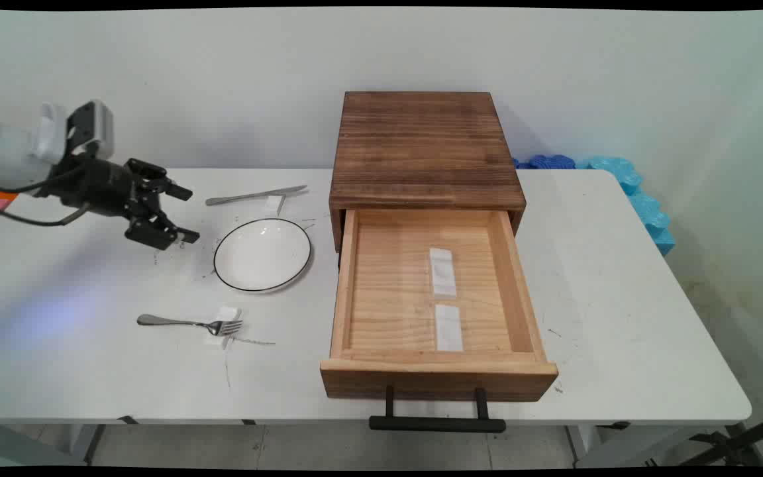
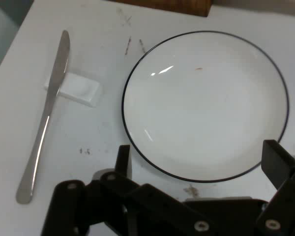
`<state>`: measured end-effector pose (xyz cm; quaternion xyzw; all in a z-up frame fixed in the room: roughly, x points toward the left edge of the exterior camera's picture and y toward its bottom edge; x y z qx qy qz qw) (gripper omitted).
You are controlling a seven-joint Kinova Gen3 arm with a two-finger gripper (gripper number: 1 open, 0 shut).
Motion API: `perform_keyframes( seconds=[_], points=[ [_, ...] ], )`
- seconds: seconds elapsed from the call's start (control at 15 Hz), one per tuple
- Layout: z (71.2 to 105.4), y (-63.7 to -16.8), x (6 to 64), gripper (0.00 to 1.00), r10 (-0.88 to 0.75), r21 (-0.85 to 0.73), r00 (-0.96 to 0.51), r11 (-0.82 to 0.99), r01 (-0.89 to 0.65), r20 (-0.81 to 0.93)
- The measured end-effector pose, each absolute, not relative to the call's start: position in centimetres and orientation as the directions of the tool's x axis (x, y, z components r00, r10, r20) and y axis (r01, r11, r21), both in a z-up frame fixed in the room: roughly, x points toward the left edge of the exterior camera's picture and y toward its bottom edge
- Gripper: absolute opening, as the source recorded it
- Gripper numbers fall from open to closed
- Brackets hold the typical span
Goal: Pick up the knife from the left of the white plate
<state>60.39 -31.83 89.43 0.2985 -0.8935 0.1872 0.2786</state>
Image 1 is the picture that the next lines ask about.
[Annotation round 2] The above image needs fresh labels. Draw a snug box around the white plate with black rim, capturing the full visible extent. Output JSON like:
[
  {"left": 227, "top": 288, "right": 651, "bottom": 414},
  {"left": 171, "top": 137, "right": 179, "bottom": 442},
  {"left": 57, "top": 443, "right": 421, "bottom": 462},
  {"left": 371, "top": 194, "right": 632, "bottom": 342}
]
[{"left": 213, "top": 218, "right": 313, "bottom": 292}]

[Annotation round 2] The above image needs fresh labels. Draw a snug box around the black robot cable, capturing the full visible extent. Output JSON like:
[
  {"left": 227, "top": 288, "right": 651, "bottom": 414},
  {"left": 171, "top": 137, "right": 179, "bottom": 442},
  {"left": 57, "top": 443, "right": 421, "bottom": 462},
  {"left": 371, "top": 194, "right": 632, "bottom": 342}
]
[
  {"left": 0, "top": 201, "right": 91, "bottom": 228},
  {"left": 0, "top": 166, "right": 87, "bottom": 195}
]

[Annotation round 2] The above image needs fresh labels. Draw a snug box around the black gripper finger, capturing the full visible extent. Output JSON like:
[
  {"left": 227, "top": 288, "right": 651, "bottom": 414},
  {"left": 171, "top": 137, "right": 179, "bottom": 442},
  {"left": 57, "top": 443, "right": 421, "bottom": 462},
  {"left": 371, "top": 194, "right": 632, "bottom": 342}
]
[
  {"left": 124, "top": 206, "right": 201, "bottom": 251},
  {"left": 126, "top": 158, "right": 194, "bottom": 202}
]

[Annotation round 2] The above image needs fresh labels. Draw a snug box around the black metal stand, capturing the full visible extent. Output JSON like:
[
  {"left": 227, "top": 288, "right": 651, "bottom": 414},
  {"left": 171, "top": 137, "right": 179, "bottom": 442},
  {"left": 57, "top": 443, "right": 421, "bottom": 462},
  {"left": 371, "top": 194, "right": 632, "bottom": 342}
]
[{"left": 678, "top": 409, "right": 763, "bottom": 466}]

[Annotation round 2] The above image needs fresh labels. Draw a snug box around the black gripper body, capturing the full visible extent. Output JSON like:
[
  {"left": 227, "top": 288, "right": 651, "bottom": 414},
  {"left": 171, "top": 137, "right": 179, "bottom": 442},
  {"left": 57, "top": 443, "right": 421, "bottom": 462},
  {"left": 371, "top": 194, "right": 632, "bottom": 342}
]
[{"left": 40, "top": 156, "right": 133, "bottom": 219}]

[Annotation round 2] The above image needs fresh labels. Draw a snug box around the light wooden drawer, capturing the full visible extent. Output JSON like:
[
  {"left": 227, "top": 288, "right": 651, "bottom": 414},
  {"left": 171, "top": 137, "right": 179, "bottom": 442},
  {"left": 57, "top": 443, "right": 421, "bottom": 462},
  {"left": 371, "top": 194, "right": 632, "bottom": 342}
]
[{"left": 320, "top": 209, "right": 559, "bottom": 403}]

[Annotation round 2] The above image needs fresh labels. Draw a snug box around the light blue foam mat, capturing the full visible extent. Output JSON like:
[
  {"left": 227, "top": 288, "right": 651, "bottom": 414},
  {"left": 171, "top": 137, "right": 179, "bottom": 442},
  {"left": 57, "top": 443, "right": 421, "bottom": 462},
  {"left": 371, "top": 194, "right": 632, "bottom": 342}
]
[{"left": 576, "top": 156, "right": 676, "bottom": 256}]

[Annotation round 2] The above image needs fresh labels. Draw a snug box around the white fork rest block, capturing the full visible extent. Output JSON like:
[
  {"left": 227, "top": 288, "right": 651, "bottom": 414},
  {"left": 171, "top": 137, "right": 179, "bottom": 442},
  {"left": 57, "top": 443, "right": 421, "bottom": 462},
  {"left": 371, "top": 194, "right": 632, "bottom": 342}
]
[{"left": 205, "top": 306, "right": 244, "bottom": 350}]

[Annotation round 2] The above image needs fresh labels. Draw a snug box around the white grey wrist camera box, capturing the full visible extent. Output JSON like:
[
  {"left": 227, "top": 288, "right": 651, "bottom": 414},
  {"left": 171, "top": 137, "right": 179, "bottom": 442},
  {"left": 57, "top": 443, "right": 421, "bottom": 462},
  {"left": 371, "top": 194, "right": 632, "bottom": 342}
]
[{"left": 66, "top": 99, "right": 116, "bottom": 161}]

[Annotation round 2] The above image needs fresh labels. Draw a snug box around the silver table knife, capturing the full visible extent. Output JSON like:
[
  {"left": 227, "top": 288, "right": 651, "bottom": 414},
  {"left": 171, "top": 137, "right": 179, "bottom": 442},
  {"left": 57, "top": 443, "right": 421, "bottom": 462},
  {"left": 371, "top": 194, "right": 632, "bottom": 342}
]
[{"left": 205, "top": 185, "right": 309, "bottom": 207}]

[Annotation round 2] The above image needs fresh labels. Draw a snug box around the white block in drawer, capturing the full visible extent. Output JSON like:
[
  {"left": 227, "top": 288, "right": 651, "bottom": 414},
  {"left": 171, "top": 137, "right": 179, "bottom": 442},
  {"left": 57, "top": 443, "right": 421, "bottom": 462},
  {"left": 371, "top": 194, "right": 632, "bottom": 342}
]
[
  {"left": 434, "top": 304, "right": 464, "bottom": 352},
  {"left": 429, "top": 248, "right": 458, "bottom": 297}
]

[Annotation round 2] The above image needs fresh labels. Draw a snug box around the dark wooden cabinet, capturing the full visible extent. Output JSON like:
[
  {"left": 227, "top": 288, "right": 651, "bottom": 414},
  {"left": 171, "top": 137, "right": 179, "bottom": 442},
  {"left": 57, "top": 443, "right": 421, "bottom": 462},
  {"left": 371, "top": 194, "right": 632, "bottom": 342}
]
[{"left": 329, "top": 91, "right": 527, "bottom": 253}]

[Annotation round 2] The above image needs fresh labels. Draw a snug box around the silver fork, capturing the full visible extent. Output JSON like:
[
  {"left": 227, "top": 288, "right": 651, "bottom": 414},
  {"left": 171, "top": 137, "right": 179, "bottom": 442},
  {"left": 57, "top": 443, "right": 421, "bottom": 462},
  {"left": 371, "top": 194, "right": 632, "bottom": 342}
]
[{"left": 136, "top": 314, "right": 244, "bottom": 336}]

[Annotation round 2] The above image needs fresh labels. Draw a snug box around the black drawer handle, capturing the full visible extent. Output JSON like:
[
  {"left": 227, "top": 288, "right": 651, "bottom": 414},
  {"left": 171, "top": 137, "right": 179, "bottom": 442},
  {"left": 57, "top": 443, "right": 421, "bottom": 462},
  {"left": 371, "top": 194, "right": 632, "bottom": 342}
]
[{"left": 369, "top": 386, "right": 507, "bottom": 434}]

